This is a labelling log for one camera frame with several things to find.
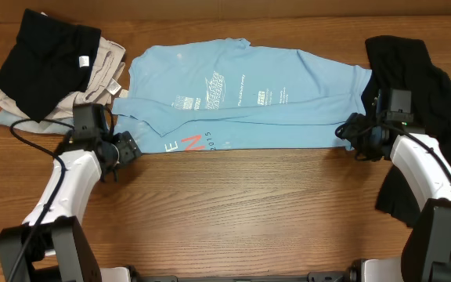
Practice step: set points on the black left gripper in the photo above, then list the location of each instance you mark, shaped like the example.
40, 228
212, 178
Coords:
128, 146

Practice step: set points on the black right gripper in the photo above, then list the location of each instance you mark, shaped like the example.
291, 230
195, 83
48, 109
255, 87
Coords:
351, 133

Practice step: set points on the light blue printed t-shirt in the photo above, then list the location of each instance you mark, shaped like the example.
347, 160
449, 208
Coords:
227, 94

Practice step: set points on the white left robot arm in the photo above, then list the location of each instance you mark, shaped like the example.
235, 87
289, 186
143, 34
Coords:
50, 244

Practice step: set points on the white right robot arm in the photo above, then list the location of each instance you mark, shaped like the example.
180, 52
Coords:
427, 252

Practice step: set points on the pale blue folded garment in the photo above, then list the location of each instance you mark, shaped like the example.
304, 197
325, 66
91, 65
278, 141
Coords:
43, 127

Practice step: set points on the beige folded garment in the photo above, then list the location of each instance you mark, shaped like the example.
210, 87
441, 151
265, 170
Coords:
107, 64

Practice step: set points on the black garment on right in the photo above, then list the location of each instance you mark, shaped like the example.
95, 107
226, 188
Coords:
403, 63

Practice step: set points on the black folded garment on stack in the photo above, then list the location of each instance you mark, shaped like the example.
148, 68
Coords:
50, 59

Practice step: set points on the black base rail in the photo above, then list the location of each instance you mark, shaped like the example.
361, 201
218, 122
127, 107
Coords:
245, 279

